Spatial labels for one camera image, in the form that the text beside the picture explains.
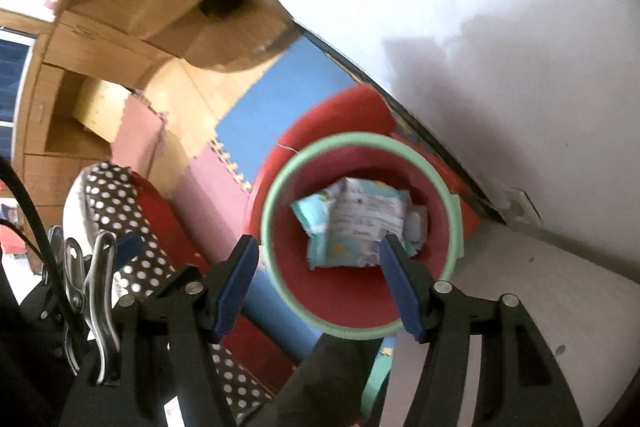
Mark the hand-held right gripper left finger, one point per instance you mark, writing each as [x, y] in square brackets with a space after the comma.
[235, 287]

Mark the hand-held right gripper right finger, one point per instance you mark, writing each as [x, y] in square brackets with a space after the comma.
[400, 287]

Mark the red bin with green rim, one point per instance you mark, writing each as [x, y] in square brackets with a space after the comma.
[345, 297]

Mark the teal printed wipes packet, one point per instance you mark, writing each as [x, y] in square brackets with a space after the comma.
[350, 217]

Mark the small white pouch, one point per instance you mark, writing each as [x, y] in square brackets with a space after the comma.
[416, 223]

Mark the pink foam mat tile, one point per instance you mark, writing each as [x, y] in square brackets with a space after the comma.
[195, 177]

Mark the person's dark trouser leg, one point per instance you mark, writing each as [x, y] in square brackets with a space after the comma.
[325, 382]

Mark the metal spring clip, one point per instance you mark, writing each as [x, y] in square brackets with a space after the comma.
[102, 307]

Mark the brown polka dot cloth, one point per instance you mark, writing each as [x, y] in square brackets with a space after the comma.
[115, 207]

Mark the blue foam mat tile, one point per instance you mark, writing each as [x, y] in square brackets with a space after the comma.
[270, 107]

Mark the window blind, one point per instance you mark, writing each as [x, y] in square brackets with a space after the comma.
[10, 72]

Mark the white wall socket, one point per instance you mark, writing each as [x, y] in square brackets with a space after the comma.
[525, 209]

